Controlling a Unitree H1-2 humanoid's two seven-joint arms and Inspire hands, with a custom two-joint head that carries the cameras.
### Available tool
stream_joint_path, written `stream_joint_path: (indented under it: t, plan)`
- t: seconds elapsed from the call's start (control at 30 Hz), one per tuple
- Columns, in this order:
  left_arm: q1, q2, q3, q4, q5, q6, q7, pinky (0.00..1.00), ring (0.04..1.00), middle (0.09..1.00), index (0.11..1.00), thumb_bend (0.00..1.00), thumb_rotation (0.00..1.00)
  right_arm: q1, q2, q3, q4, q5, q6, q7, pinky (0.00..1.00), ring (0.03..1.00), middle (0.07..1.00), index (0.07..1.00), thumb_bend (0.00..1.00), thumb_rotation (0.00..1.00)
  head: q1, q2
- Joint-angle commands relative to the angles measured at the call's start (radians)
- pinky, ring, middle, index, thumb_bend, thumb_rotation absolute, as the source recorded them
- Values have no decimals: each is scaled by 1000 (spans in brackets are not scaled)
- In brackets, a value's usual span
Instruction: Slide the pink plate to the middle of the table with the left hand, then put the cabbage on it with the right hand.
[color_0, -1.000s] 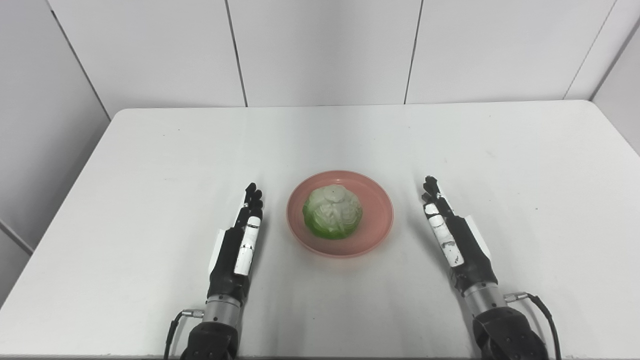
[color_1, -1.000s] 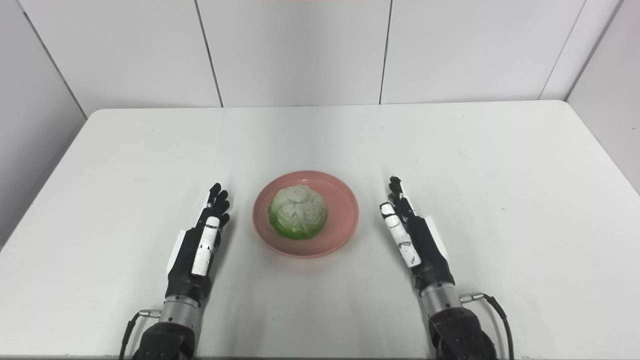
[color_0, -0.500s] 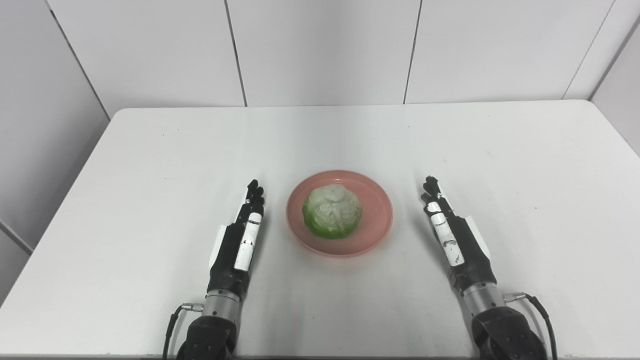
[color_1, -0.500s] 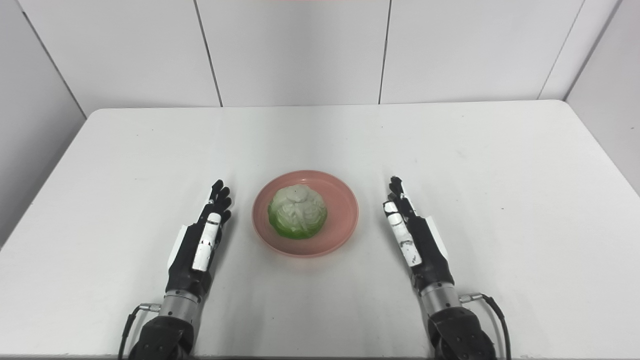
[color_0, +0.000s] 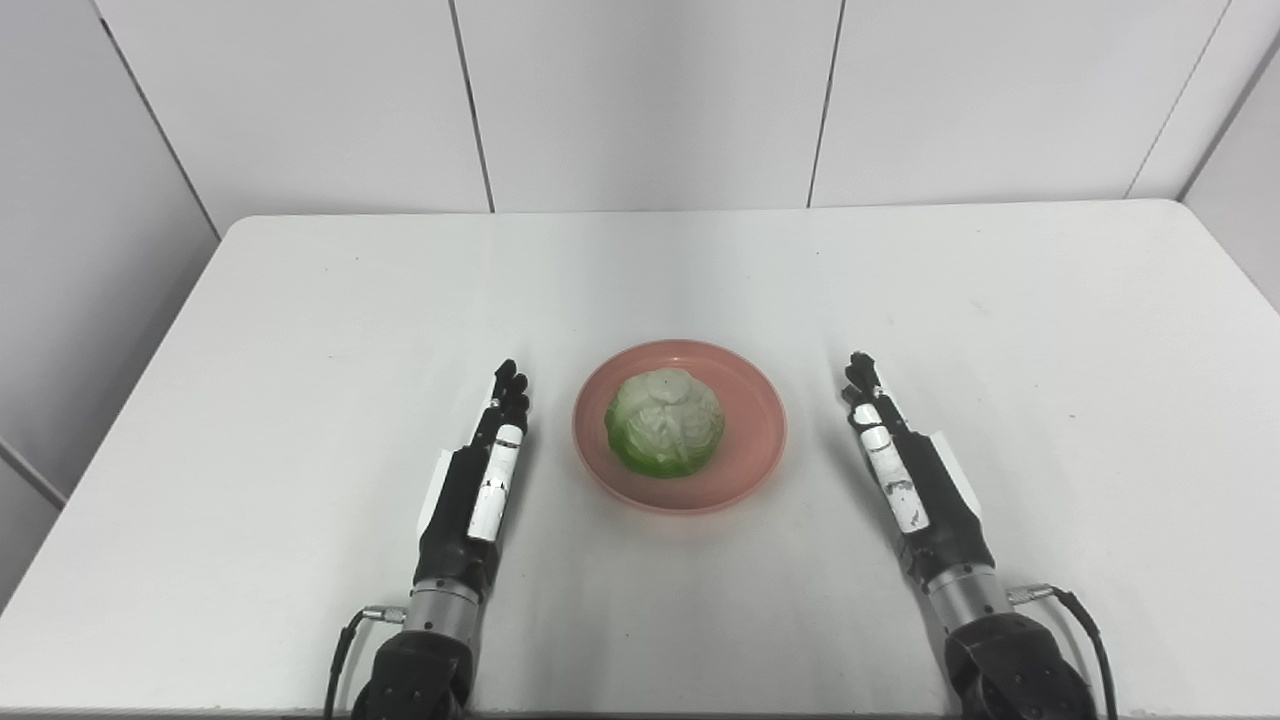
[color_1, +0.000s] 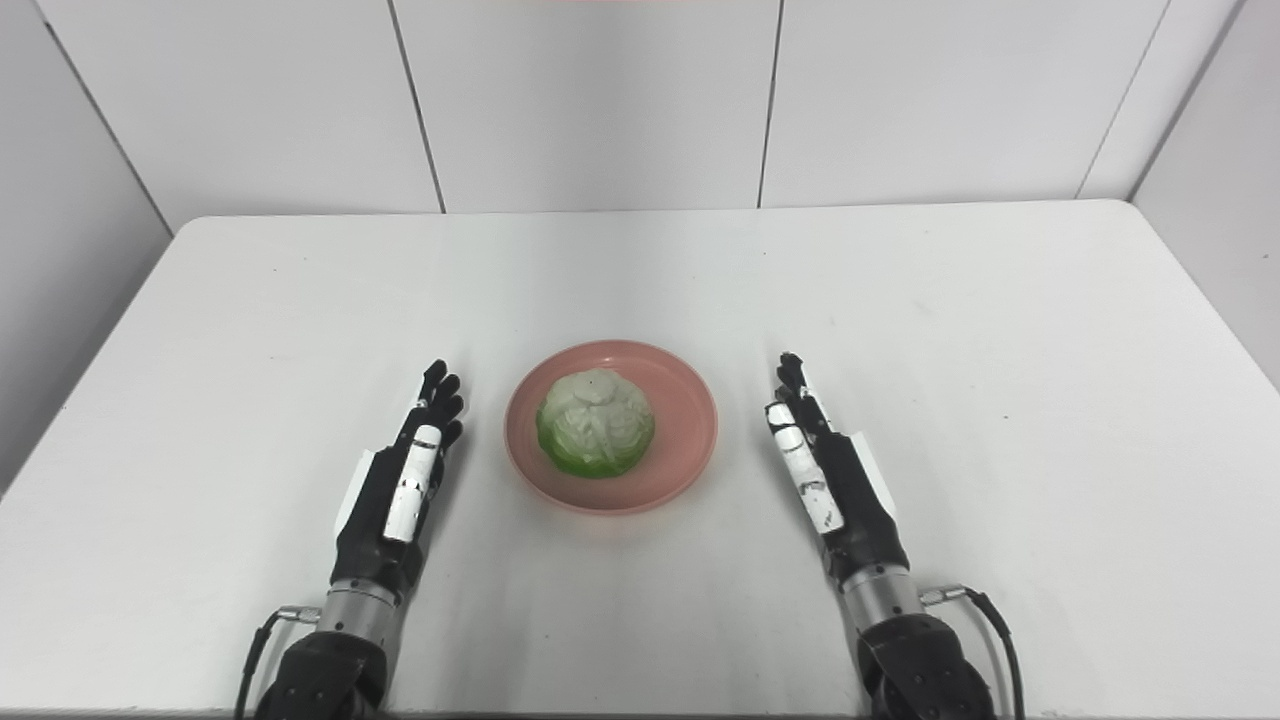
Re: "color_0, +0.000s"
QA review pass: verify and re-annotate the pink round plate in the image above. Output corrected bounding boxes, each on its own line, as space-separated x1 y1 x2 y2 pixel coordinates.
572 340 789 517

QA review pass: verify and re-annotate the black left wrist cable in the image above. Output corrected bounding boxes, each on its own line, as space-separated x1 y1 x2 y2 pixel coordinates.
322 604 410 720

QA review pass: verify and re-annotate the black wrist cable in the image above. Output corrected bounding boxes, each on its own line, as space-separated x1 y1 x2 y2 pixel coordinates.
1007 583 1120 720
322 604 410 720

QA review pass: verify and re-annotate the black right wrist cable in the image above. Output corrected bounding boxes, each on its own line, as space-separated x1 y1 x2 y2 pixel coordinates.
1007 583 1120 720

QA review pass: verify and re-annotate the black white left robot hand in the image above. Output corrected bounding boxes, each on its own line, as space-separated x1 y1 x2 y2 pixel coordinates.
412 359 532 602

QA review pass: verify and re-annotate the green white cabbage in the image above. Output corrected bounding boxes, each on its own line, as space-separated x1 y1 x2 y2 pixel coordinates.
604 367 727 480

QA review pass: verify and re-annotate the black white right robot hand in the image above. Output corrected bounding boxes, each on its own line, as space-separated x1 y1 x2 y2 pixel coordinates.
842 350 997 587

